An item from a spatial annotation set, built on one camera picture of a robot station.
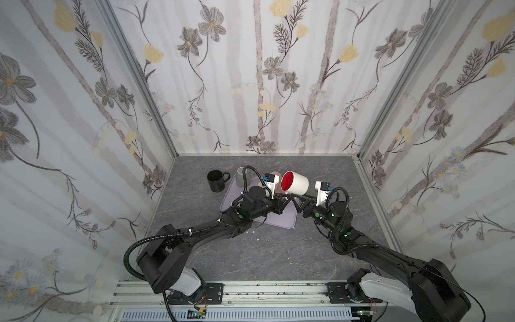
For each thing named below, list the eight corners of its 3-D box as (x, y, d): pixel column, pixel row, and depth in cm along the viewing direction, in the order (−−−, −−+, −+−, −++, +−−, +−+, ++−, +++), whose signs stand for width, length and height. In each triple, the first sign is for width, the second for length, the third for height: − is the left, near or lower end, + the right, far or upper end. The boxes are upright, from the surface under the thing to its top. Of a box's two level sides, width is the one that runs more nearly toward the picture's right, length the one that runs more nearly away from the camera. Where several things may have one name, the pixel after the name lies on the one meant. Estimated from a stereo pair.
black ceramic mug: (208, 190, 107) (204, 179, 100) (214, 178, 112) (211, 168, 105) (222, 193, 105) (219, 183, 98) (227, 182, 110) (225, 171, 103)
